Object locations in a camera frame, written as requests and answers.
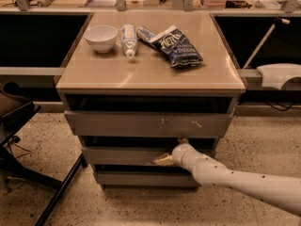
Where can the white stick with black tip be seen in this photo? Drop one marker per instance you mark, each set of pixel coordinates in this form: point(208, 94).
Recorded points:
point(277, 21)

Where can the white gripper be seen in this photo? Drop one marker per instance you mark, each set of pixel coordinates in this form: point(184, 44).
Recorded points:
point(179, 154)

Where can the white ceramic bowl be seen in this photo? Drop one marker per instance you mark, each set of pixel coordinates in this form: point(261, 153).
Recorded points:
point(101, 38)

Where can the grey top drawer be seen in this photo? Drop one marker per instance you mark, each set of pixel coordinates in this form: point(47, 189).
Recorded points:
point(139, 124)

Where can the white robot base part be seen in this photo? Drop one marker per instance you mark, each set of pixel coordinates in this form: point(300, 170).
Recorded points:
point(275, 76)

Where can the blue vinegar chip bag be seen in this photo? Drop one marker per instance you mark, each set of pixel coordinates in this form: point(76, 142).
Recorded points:
point(173, 44)

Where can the grey bottom drawer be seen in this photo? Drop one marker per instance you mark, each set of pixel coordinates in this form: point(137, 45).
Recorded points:
point(145, 179)

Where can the grey drawer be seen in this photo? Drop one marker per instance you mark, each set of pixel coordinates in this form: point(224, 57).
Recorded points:
point(125, 156)
point(145, 179)
point(139, 124)

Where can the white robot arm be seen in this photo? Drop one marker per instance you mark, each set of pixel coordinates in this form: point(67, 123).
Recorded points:
point(282, 192)

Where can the grey drawer cabinet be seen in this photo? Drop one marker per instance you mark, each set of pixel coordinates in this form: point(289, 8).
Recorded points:
point(111, 82)

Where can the clear plastic water bottle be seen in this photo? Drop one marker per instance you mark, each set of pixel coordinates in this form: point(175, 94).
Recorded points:
point(128, 40)

